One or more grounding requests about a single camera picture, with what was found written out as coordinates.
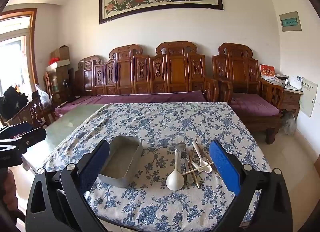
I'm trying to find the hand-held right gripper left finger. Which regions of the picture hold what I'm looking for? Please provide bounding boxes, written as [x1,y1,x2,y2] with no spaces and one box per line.
[25,139,110,232]

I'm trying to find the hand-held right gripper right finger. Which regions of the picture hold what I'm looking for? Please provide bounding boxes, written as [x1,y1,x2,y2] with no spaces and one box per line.
[209,139,293,232]

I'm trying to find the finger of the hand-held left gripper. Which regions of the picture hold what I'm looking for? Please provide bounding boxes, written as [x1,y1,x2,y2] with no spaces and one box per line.
[0,122,34,139]
[10,127,47,151]

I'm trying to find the rectangular metal tin box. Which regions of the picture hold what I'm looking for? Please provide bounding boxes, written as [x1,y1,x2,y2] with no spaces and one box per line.
[98,135,143,188]

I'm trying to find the white soup spoon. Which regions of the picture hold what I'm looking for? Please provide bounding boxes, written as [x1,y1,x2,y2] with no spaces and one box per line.
[192,141,212,174]

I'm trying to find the large white rice spoon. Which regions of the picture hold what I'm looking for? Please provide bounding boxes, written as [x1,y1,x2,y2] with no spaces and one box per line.
[166,147,187,191]

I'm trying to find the carved wooden chair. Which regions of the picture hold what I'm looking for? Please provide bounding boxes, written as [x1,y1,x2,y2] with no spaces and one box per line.
[7,95,57,126]

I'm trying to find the black bag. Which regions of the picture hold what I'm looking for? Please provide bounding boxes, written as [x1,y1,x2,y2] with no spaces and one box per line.
[0,86,29,120]

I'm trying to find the white plastic fork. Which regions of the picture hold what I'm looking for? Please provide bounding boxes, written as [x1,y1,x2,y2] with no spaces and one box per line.
[190,160,204,173]

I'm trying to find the clear plastic bag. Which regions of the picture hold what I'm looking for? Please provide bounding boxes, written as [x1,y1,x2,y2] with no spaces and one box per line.
[32,85,52,109]

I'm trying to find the dark cabinet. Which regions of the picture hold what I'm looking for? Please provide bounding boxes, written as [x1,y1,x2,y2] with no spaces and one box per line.
[46,67,75,103]

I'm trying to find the purple armchair cushion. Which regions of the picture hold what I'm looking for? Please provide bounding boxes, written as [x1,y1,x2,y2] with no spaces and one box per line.
[230,93,280,117]

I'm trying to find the purple bench cushion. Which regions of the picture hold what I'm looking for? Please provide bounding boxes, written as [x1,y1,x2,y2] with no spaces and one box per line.
[54,90,207,116]

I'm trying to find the white lidded box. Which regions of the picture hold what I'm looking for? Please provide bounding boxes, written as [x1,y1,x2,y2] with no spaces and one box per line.
[46,58,72,69]

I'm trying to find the blue floral tablecloth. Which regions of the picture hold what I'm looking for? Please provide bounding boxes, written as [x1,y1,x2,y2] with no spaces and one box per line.
[41,102,273,232]

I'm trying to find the grey plastic bag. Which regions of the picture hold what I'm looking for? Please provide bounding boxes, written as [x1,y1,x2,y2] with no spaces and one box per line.
[280,111,297,135]

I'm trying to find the brown cardboard box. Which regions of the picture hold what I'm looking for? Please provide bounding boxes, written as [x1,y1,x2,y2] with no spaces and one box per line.
[51,45,70,61]

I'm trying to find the carved wooden armchair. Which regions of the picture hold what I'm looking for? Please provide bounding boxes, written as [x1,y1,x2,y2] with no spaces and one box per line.
[212,42,285,145]

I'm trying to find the wooden side table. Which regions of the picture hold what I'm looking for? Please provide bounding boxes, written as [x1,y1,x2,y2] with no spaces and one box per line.
[280,85,303,120]

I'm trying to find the red gift box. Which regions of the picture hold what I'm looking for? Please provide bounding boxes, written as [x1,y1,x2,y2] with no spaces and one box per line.
[260,64,276,81]

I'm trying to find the carved wooden sofa bench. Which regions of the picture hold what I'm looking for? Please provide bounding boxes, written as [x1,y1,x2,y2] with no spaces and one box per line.
[75,41,220,103]

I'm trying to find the white card box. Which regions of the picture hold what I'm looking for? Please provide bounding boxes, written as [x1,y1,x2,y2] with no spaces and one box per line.
[291,75,304,90]

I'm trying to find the wooden window frame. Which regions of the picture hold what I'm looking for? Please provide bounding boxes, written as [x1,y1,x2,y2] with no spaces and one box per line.
[0,8,38,90]

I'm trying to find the white wall box cover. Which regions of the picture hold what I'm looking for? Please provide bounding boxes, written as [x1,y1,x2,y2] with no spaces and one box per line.
[299,77,318,118]

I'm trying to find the grey wall electrical panel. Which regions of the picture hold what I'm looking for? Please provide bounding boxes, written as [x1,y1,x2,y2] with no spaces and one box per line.
[279,11,302,32]

